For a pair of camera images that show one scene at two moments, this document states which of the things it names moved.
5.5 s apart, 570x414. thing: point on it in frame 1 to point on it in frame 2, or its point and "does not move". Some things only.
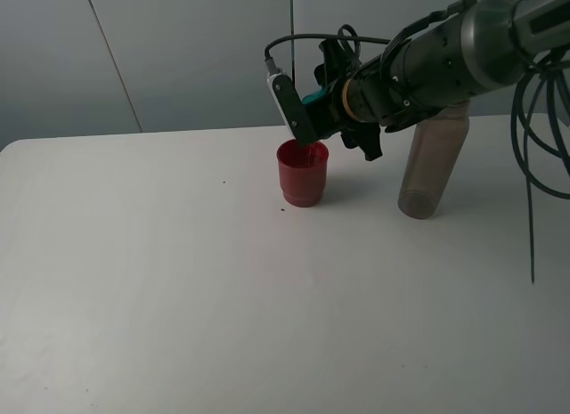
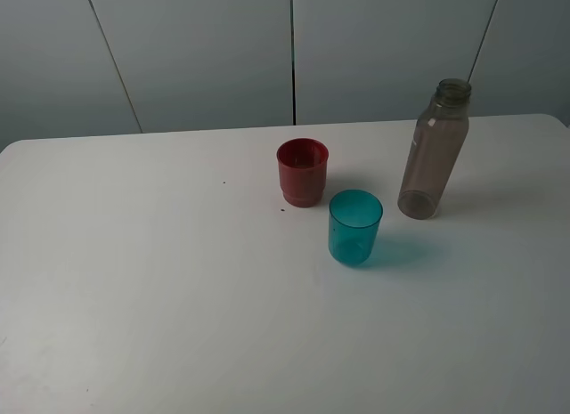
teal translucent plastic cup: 313,97 to 353,224
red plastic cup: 303,172 does not move
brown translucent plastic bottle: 435,145 does not move
